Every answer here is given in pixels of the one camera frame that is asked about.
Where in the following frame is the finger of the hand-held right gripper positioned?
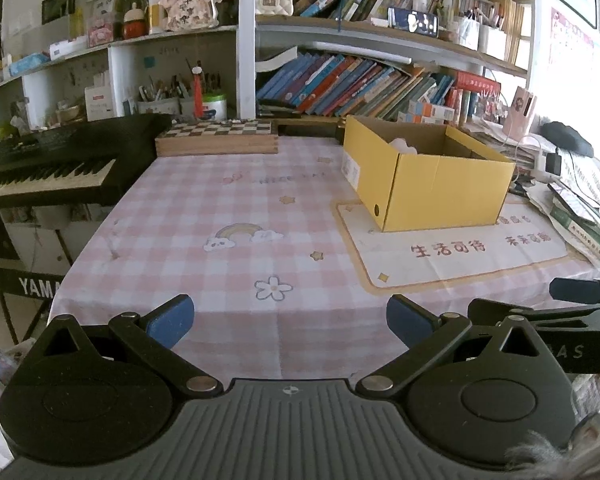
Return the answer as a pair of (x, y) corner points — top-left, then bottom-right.
(467, 298), (600, 333)
(549, 276), (600, 306)

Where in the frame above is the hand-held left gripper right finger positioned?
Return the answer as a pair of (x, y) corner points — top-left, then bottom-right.
(356, 294), (551, 396)

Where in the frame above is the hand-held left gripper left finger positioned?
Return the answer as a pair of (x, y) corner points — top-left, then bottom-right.
(30, 294), (220, 396)

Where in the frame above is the yellow cardboard box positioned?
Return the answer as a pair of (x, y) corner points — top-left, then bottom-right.
(341, 115), (517, 233)

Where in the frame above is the pink plush toy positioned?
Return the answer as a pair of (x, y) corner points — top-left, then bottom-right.
(387, 137), (420, 156)

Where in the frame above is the desktop with pink checked tablecloth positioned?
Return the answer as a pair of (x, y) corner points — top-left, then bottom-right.
(45, 137), (600, 381)

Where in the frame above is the green book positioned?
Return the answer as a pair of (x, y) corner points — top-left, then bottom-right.
(550, 182), (600, 271)

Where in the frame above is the white printed desk mat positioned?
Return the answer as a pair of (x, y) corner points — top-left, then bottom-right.
(334, 195), (571, 293)

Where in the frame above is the grey fuzzy clothing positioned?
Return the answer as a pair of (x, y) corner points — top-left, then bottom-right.
(505, 405), (600, 480)

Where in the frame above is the black keyboard stand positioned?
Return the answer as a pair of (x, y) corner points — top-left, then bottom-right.
(0, 207), (76, 346)

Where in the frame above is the pile of papers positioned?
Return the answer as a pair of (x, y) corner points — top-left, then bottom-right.
(467, 120), (600, 241)

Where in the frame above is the wooden chessboard box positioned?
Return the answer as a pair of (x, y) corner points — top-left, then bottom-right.
(155, 118), (280, 157)

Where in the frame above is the black piano keyboard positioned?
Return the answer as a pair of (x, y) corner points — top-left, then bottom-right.
(0, 112), (173, 211)

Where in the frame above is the white brush holder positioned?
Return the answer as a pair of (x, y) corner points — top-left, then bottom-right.
(137, 74), (181, 116)

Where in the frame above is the white jar with green lid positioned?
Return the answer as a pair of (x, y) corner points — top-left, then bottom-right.
(201, 92), (228, 121)

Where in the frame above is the white box with red label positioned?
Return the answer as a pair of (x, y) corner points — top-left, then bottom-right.
(84, 85), (113, 122)

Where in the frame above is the red tall bottle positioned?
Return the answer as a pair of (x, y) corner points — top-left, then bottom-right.
(192, 62), (205, 118)

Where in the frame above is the black stapler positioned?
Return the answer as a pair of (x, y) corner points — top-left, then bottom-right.
(257, 102), (302, 119)

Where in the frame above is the leaning row of colourful books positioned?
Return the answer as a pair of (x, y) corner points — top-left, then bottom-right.
(256, 52), (501, 118)

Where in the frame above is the white bookshelf with wooden boards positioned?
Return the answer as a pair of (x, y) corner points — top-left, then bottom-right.
(0, 0), (536, 127)

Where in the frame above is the pink small box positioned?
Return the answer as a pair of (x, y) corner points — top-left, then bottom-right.
(87, 15), (116, 44)

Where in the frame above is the blue printed box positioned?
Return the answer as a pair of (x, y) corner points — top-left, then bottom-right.
(387, 7), (440, 37)

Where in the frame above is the red wooden doll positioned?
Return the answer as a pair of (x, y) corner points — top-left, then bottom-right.
(122, 2), (148, 40)

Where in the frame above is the wall poster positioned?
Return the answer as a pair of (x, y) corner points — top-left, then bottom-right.
(550, 7), (596, 66)

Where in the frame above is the black picture frame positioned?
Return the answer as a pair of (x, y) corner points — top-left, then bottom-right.
(41, 0), (76, 24)

